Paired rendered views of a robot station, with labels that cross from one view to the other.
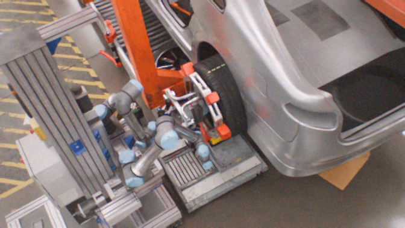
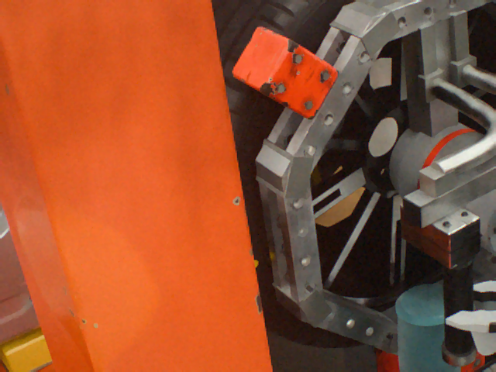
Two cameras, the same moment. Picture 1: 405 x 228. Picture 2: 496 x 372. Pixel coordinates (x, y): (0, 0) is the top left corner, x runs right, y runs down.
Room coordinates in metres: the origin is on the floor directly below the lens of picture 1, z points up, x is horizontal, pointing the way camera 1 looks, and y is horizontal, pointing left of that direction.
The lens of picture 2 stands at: (2.56, 1.16, 1.59)
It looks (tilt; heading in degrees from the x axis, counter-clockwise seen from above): 31 degrees down; 264
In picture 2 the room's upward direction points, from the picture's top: 9 degrees counter-clockwise
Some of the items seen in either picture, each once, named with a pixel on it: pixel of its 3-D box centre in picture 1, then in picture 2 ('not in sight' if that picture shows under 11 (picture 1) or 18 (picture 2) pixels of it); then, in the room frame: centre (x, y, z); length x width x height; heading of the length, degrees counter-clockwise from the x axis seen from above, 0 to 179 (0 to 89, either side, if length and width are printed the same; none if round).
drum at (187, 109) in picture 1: (195, 109); (470, 184); (2.13, 0.05, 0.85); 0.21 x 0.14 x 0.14; 111
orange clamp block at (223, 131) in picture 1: (223, 132); not in sight; (1.87, -0.14, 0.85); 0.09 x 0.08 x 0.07; 21
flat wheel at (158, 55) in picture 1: (181, 70); not in sight; (3.07, 0.14, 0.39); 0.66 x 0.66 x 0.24
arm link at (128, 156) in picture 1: (129, 160); not in sight; (1.66, 0.56, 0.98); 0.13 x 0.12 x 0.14; 12
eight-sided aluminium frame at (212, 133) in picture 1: (203, 105); (435, 166); (2.16, -0.02, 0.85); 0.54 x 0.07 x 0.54; 21
